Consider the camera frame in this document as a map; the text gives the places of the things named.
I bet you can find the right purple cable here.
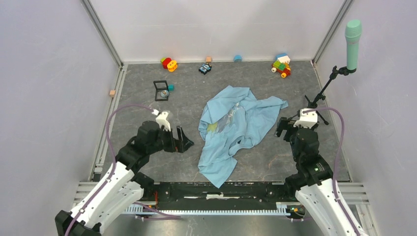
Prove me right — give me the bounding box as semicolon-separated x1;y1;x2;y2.
303;107;360;236

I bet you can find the black open brooch box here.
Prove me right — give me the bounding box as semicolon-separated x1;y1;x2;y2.
153;80;169;101

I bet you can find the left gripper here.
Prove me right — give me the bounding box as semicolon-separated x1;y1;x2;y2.
148;125;194;154

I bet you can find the colourful building block toy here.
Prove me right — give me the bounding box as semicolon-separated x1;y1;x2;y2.
271;53;291;78

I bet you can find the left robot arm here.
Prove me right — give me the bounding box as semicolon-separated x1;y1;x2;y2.
55;121;194;236

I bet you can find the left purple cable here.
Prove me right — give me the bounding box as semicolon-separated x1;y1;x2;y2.
63;104;157;236

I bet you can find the black base frame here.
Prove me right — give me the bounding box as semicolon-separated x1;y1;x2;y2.
125;181;306;220

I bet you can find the blue round cap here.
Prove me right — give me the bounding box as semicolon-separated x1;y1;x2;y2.
233;55;242;62

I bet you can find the black microphone tripod stand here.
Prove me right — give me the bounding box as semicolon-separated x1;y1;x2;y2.
304;66;356;109

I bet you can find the red orange green toy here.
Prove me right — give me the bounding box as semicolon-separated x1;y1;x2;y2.
160;58;178;72

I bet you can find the mint green microphone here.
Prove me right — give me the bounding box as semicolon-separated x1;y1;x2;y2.
345;19;362;71

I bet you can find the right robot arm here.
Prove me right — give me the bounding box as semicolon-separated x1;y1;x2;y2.
275;117;367;236

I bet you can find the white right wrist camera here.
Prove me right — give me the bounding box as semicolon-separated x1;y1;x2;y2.
293;108;318;129

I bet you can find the purple cable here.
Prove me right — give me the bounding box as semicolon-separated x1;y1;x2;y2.
303;107;360;236
63;104;157;236

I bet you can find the black blue toy car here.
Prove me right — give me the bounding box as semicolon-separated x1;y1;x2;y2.
198;63;212;75

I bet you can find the light blue printed t-shirt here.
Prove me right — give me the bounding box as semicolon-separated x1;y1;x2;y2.
198;86;288;188

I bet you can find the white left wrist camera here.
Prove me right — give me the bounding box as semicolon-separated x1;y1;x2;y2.
152;109;172;132

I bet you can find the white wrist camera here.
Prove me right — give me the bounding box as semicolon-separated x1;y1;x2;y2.
152;109;172;132
293;108;318;129

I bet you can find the round brooch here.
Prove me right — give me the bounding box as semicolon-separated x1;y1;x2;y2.
160;90;169;98

